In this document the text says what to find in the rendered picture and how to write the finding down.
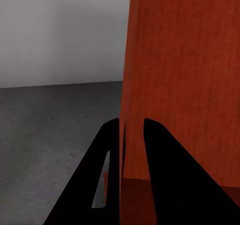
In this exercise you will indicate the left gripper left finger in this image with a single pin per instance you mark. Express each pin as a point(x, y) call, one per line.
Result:
point(74, 206)

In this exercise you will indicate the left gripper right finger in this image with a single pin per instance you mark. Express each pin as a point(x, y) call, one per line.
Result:
point(183, 192)

